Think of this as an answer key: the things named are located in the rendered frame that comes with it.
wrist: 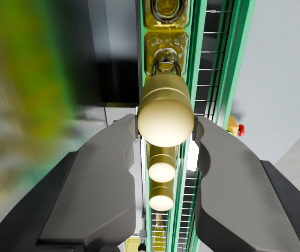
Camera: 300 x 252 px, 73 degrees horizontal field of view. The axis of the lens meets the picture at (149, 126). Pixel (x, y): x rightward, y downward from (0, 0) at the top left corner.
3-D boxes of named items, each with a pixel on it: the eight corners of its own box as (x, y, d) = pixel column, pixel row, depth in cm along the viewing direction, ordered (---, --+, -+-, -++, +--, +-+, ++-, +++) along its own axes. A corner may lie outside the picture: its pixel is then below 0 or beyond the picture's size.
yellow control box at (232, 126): (210, 114, 66) (215, 126, 59) (233, 114, 65) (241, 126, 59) (207, 131, 69) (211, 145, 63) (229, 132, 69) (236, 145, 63)
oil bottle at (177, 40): (151, 18, 40) (141, 35, 22) (179, 18, 40) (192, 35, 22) (151, 48, 43) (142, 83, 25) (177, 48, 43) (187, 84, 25)
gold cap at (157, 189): (175, 185, 32) (177, 210, 28) (153, 188, 32) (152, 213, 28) (170, 169, 30) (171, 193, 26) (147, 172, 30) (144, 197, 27)
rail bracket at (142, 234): (130, 210, 75) (124, 248, 64) (148, 211, 75) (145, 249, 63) (130, 217, 77) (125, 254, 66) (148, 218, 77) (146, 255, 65)
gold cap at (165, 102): (141, 71, 15) (133, 95, 11) (191, 72, 14) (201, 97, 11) (141, 114, 16) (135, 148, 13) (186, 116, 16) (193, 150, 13)
